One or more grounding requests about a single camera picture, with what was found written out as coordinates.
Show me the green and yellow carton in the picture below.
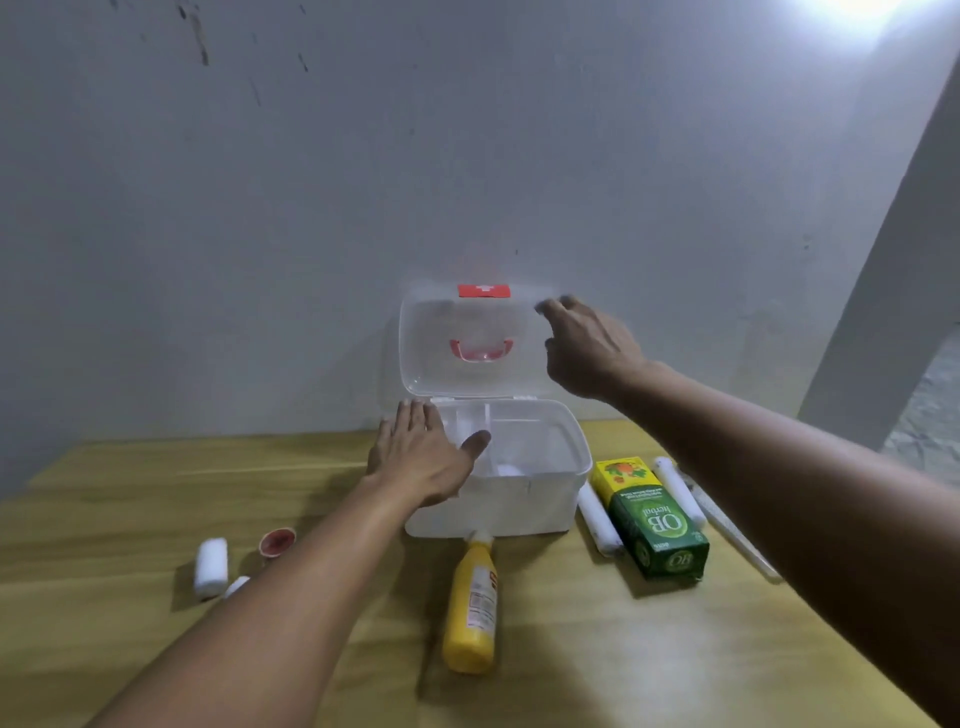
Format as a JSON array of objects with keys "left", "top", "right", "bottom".
[{"left": 590, "top": 456, "right": 711, "bottom": 583}]

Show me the short white gauze roll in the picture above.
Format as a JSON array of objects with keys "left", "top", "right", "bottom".
[{"left": 193, "top": 537, "right": 230, "bottom": 601}]

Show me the white bandage roll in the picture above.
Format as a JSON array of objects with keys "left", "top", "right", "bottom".
[
  {"left": 652, "top": 456, "right": 708, "bottom": 531},
  {"left": 576, "top": 482, "right": 626, "bottom": 559}
]

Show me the yellow plastic bottle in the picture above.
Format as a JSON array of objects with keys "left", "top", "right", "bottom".
[{"left": 441, "top": 529, "right": 501, "bottom": 675}]

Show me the person's right hand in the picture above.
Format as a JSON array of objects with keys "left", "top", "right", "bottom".
[{"left": 535, "top": 294, "right": 655, "bottom": 403}]

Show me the person's left hand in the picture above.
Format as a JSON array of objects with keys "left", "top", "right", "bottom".
[{"left": 365, "top": 399, "right": 492, "bottom": 511}]

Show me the clear wrapped long stick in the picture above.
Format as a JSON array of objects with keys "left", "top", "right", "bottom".
[{"left": 682, "top": 474, "right": 786, "bottom": 585}]

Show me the red box handle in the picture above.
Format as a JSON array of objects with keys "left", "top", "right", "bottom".
[{"left": 448, "top": 337, "right": 516, "bottom": 365}]

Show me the person's right forearm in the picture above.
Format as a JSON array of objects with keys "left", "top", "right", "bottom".
[{"left": 607, "top": 361, "right": 960, "bottom": 728}]

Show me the person's left forearm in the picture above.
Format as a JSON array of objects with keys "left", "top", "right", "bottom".
[{"left": 84, "top": 474, "right": 451, "bottom": 728}]

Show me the white translucent first aid box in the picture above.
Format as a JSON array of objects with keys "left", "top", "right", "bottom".
[{"left": 396, "top": 282, "right": 594, "bottom": 540}]

